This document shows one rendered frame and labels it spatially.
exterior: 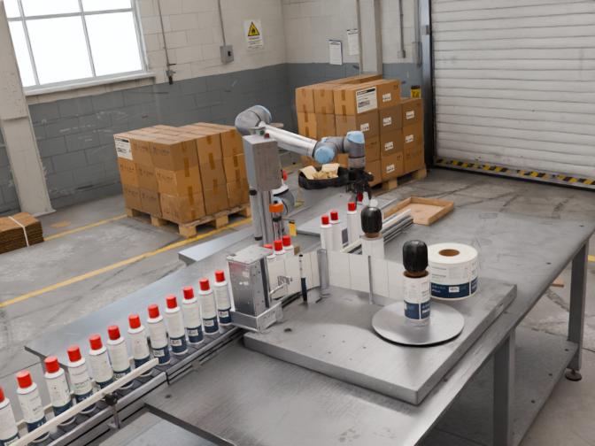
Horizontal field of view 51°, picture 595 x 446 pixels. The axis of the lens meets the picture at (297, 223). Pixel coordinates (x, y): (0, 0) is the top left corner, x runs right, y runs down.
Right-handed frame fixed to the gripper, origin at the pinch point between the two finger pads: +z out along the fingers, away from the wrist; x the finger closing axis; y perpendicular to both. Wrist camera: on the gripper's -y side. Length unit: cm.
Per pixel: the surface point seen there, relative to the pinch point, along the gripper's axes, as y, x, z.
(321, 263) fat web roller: 60, 20, 1
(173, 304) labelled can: 117, 1, -2
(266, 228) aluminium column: 50, -15, -4
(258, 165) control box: 63, -4, -35
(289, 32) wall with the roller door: -493, -427, -59
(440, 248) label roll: 29, 53, 1
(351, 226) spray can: 11.2, 1.3, 5.9
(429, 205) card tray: -69, 0, 20
